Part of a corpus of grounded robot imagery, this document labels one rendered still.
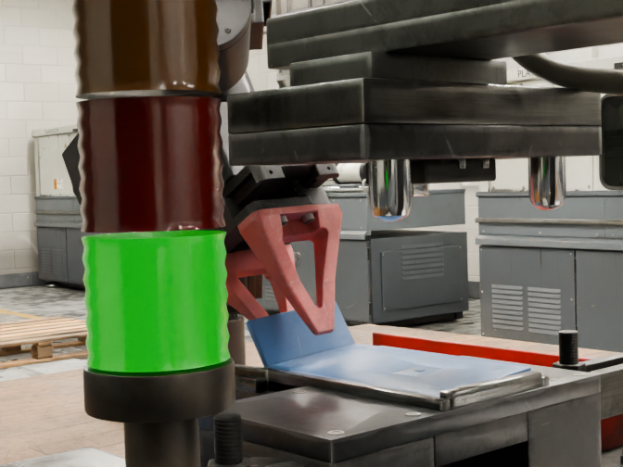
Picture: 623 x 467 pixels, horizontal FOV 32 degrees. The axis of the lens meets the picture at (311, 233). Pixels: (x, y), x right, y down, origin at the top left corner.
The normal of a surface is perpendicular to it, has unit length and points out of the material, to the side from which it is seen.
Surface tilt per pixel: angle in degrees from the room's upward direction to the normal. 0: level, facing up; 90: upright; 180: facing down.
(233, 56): 135
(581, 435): 90
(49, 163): 90
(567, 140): 90
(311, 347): 60
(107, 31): 104
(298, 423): 0
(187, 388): 90
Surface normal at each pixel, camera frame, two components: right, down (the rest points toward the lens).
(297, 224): 0.55, -0.47
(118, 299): -0.38, -0.18
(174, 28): 0.49, 0.27
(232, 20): 0.08, -0.35
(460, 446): 0.66, 0.02
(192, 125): 0.70, 0.26
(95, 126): -0.58, 0.30
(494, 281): -0.79, 0.06
